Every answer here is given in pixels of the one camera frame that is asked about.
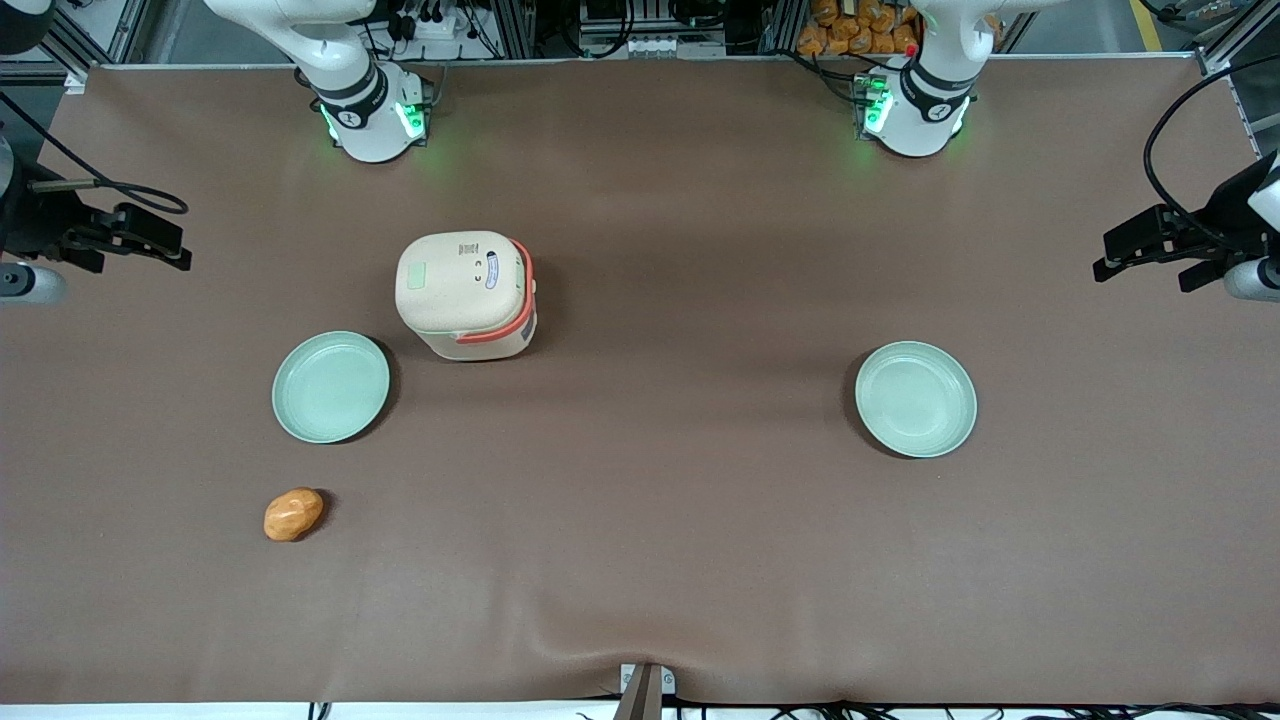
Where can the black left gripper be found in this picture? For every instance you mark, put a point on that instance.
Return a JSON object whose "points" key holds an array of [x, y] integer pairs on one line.
{"points": [[1222, 212]]}

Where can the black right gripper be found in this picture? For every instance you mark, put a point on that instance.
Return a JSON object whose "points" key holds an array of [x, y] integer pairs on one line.
{"points": [[40, 216]]}

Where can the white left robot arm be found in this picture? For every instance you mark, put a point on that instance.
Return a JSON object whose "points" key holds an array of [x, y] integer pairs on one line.
{"points": [[915, 115]]}

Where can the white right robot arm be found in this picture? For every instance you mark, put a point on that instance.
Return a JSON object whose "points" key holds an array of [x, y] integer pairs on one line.
{"points": [[365, 115]]}

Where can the pale green plate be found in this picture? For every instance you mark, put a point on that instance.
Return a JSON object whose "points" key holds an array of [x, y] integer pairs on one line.
{"points": [[331, 387], [916, 399]]}

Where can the orange-brown bread roll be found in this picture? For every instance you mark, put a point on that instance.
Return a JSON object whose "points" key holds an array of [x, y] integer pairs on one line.
{"points": [[293, 514]]}

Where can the white power strip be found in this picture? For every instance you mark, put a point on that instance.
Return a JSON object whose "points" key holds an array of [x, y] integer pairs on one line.
{"points": [[435, 22]]}

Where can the bag of orange snacks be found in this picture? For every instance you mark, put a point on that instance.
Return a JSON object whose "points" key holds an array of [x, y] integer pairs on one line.
{"points": [[860, 28]]}

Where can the grey electronics box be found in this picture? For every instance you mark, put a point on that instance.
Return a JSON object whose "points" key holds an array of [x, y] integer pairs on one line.
{"points": [[650, 30]]}

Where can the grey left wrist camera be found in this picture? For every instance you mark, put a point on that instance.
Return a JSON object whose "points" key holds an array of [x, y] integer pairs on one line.
{"points": [[1255, 280]]}

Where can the aluminium frame rail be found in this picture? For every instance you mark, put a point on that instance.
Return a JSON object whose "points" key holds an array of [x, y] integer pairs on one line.
{"points": [[620, 60]]}

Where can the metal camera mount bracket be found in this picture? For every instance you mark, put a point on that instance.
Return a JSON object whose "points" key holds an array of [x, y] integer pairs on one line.
{"points": [[642, 690]]}

